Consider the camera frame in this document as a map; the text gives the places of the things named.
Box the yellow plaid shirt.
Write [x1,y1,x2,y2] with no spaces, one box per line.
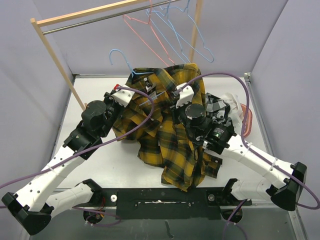
[112,63,222,192]

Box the black white checked shirt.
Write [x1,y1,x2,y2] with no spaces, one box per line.
[205,92,232,127]

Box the blue hanger of yellow shirt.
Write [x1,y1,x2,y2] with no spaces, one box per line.
[108,48,155,93]

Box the pink plastic laundry basket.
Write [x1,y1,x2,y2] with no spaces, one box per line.
[240,103,253,138]

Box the pink hanger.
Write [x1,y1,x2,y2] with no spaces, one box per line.
[122,0,175,67]

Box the light blue wire hanger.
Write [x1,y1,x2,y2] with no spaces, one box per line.
[161,0,215,63]

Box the blue hanger of white shirt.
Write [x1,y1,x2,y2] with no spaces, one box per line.
[145,0,191,64]

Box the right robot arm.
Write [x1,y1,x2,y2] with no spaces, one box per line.
[170,103,307,211]

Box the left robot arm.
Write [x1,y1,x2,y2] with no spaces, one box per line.
[1,90,133,236]

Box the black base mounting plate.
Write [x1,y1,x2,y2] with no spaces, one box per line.
[72,187,251,221]

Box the metal hanging rod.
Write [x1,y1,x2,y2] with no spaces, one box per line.
[35,0,173,35]

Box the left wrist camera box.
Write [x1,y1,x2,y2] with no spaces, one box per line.
[111,84,135,108]

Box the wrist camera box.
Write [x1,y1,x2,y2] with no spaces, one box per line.
[111,84,135,108]
[173,83,195,109]

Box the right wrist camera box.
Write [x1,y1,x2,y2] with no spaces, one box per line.
[173,83,195,109]

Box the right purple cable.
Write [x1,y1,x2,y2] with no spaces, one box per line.
[174,71,320,240]

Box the wooden clothes rack frame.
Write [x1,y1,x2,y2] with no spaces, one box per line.
[29,0,204,112]

